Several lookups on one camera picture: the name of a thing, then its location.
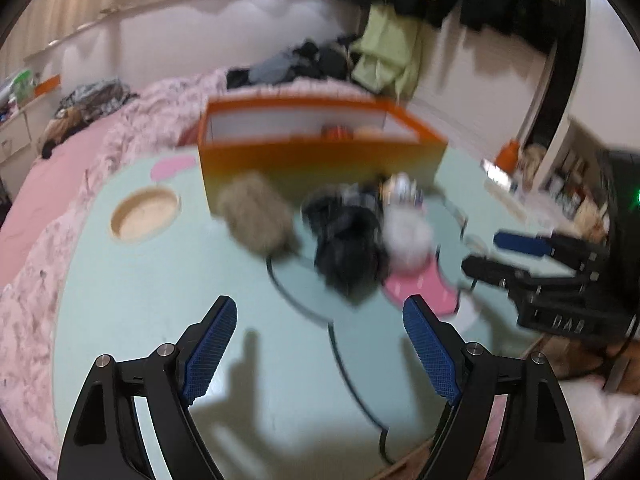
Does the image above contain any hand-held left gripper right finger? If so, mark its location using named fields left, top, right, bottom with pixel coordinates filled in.
left=401, top=294, right=586, bottom=480

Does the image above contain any small orange box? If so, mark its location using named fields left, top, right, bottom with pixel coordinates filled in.
left=35, top=74, right=62, bottom=97

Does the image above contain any beige crumpled cloth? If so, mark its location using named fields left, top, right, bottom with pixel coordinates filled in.
left=517, top=144, right=548, bottom=181

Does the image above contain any pink bed sheet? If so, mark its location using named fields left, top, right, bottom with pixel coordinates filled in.
left=0, top=115, right=126, bottom=246

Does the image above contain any white fluffy scrunchie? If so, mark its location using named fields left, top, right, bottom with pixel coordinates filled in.
left=382, top=205, right=433, bottom=273

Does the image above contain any shiny silver round container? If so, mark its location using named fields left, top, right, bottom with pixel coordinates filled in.
left=382, top=172, right=426, bottom=208

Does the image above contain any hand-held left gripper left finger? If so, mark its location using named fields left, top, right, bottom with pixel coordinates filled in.
left=56, top=295, right=238, bottom=480

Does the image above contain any white open shelf unit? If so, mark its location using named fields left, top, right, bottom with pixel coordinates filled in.
left=530, top=115, right=616, bottom=231

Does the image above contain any dark patterned cloth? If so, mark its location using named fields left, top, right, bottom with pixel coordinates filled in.
left=40, top=79, right=138, bottom=158

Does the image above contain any pink floral quilt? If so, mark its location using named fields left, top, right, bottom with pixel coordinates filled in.
left=0, top=67, right=381, bottom=476

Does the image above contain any white bedside cabinet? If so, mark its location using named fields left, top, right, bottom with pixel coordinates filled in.
left=0, top=95, right=46, bottom=161

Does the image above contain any orange cardboard box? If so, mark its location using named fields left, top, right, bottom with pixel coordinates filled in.
left=196, top=97, right=449, bottom=216

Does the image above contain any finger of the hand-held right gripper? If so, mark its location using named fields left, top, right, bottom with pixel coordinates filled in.
left=493, top=230, right=608, bottom=267
left=461, top=255, right=597, bottom=289

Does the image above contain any grey brown fluffy scrunchie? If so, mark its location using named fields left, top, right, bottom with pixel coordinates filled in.
left=216, top=171, right=301, bottom=256

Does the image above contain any light green cloth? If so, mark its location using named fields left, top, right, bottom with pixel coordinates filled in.
left=350, top=4, right=426, bottom=98

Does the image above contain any green white packet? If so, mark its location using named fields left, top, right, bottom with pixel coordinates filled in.
left=12, top=69, right=36, bottom=103

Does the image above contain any orange water bottle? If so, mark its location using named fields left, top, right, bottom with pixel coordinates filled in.
left=495, top=141, right=523, bottom=173

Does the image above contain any smartphone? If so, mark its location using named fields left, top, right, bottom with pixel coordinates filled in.
left=480, top=159, right=518, bottom=192

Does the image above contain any pile of dark clothes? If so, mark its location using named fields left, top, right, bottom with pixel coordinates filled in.
left=225, top=35, right=361, bottom=92

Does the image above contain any white louvered cabinet door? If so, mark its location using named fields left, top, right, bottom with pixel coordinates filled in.
left=405, top=20, right=556, bottom=161

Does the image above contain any cluster of toiletry bottles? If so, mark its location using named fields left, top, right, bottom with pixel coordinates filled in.
left=545, top=155, right=601, bottom=221

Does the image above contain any black lace-trimmed scrunchie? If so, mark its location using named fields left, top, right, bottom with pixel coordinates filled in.
left=300, top=180, right=391, bottom=306

